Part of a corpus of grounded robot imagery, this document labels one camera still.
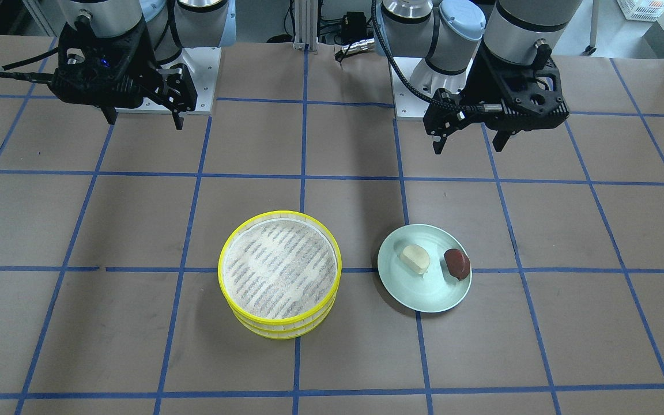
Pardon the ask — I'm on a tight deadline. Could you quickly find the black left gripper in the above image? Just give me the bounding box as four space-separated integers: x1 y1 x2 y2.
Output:
422 44 570 155

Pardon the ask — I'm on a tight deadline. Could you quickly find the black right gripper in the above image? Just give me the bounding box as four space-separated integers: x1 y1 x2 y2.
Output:
50 23 197 130

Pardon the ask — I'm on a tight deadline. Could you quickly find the brown steamed bun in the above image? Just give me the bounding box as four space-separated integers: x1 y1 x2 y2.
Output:
443 248 471 281

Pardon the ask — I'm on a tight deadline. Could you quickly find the white steamed bun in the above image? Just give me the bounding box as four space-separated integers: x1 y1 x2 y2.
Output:
399 244 431 275

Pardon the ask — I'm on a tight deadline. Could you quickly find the yellow top steamer layer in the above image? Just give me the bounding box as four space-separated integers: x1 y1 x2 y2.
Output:
218 210 342 324

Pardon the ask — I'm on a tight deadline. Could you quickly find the yellow steamer layer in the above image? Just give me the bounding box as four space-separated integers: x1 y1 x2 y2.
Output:
218 210 342 324
230 296 335 339

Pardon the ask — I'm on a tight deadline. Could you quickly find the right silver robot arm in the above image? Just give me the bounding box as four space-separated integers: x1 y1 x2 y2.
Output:
48 1 237 130

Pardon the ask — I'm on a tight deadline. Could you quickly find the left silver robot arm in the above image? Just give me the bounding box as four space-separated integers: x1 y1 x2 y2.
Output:
371 1 580 154

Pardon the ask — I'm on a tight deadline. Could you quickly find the yellow bottom steamer layer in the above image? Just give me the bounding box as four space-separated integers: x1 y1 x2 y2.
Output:
230 296 335 339

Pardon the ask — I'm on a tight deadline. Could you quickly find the light green plate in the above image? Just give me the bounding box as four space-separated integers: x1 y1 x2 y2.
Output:
377 224 473 313

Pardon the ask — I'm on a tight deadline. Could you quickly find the white plastic basket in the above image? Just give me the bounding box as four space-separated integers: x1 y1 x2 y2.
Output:
616 0 664 22

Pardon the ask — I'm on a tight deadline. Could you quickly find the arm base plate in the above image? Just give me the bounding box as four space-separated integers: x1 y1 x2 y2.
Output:
390 57 473 121
114 46 222 115

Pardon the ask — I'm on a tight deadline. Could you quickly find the aluminium frame post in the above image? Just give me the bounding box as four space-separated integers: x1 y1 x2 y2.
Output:
292 0 320 54

